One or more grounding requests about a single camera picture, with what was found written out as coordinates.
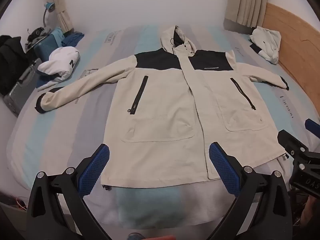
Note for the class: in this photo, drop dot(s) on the white hooded sweatshirt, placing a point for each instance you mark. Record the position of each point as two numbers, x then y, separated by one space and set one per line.
61 62

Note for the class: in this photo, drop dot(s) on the beige curtain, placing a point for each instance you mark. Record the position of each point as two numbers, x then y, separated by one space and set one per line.
246 3
58 5

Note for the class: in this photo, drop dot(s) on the silver suitcase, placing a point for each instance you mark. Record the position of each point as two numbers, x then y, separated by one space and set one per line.
20 90

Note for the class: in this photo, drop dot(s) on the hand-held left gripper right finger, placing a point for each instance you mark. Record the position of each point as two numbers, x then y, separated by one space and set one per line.
222 171

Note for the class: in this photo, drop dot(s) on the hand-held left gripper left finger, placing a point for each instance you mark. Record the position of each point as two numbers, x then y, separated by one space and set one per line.
96 171

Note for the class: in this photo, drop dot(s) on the blue clothes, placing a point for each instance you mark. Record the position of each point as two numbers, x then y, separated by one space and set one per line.
72 38

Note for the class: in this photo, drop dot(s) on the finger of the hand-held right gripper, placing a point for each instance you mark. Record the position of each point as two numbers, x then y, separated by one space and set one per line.
290 141
312 128

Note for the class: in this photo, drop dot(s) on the wooden headboard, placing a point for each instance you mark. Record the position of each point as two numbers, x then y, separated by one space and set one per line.
295 45

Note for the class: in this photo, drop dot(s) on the teal suitcase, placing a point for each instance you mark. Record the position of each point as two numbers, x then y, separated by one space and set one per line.
45 48

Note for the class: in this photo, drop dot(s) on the light blue cloth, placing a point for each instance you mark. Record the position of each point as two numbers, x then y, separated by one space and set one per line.
58 34

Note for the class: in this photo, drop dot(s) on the teal desk lamp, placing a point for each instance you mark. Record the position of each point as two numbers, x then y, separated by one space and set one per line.
48 8

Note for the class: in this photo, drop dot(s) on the beige and black hooded jacket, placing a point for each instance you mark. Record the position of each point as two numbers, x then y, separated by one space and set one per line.
162 105

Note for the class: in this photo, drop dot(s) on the black clothing pile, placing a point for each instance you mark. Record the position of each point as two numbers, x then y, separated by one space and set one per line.
10 60

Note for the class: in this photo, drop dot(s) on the bed with striped sheet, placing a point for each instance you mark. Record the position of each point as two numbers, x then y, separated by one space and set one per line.
75 135

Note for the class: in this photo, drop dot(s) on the white and black garment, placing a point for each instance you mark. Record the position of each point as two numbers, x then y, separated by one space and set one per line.
266 42

